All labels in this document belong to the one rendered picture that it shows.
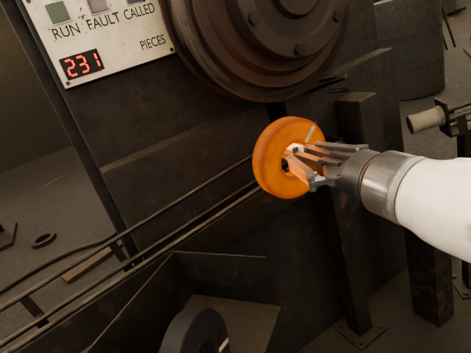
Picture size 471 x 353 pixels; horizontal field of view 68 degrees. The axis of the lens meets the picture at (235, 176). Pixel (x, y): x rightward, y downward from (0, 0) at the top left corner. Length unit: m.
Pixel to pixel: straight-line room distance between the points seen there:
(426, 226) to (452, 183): 0.05
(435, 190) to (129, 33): 0.68
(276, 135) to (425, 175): 0.27
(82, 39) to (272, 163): 0.48
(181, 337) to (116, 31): 0.63
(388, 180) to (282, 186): 0.24
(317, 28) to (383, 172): 0.44
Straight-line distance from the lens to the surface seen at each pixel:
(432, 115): 1.16
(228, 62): 0.77
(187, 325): 0.50
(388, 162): 0.47
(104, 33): 0.85
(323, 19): 0.84
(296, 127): 0.64
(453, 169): 0.43
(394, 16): 3.52
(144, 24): 0.87
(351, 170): 0.50
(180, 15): 0.76
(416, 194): 0.43
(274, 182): 0.63
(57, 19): 0.84
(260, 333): 0.65
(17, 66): 6.81
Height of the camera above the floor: 1.08
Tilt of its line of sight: 23 degrees down
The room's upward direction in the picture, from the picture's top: 18 degrees counter-clockwise
